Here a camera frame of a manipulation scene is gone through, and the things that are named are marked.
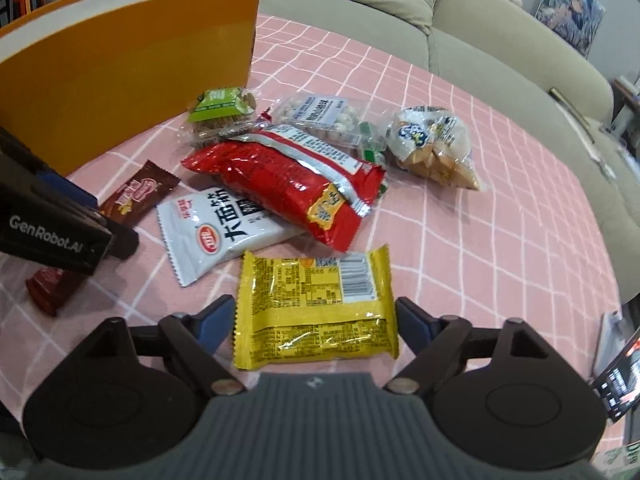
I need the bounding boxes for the dark red snack packet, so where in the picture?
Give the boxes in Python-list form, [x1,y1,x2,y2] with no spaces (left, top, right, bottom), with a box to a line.
[25,266,87,318]

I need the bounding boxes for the brown chocolate bar packet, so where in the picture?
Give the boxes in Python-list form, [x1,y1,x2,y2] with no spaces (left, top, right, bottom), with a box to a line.
[99,160,180,228]

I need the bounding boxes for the magazines on sofa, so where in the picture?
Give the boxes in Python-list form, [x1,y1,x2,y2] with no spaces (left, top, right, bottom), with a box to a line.
[546,86,618,181]

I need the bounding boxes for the smartphone on stand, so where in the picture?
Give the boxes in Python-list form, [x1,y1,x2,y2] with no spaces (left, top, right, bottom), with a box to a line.
[591,330,639,422]

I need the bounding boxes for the blue patterned cushion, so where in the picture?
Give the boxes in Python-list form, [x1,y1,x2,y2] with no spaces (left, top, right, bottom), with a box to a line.
[535,0,605,58]

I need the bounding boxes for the beige sofa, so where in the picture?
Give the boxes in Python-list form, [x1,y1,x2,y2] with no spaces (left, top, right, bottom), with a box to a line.
[259,0,639,301]

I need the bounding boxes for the yellow snack packet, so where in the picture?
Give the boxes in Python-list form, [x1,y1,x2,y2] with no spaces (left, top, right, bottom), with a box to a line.
[232,245,399,370]

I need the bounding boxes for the orange cardboard box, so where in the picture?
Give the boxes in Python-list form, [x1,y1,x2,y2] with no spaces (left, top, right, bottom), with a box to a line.
[1,0,259,174]

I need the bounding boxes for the green nut snack packet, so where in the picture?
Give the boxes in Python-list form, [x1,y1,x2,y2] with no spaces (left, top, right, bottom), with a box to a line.
[181,87,257,148]

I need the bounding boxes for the red snack bag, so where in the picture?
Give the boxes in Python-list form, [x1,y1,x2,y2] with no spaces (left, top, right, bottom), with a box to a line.
[182,125,386,252]

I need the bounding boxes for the white spicy strip packet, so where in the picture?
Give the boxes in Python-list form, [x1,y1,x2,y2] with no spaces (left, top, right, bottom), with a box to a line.
[156,186,303,287]

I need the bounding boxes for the clear white candy bag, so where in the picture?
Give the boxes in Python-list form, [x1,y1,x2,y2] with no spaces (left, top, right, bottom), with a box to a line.
[268,92,367,148]

